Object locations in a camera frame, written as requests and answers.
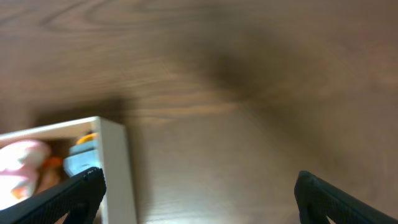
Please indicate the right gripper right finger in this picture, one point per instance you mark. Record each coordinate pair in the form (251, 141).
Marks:
(320, 202)

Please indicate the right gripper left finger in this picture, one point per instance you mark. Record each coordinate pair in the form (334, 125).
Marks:
(77, 199)

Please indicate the brown plush bear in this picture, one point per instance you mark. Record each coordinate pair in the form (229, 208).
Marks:
(51, 174)

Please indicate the grey yellow toy truck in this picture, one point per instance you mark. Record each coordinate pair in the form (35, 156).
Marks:
(82, 156)

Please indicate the white cardboard box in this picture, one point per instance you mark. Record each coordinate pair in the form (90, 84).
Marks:
(113, 154)

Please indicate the pink white duck toy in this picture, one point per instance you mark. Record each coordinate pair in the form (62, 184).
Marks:
(20, 163)

